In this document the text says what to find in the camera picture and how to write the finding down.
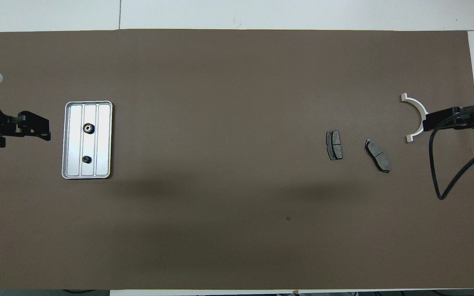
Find dark grey curved brake pad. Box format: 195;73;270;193
365;139;391;173

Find brown table mat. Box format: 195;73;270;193
0;29;474;290

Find white curved plastic bracket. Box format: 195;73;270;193
401;93;432;143

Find dark grey rectangular brake pad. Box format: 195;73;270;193
326;130;343;161

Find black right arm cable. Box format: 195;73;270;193
428;108;474;201

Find silver metal tray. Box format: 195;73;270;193
61;101;113;180

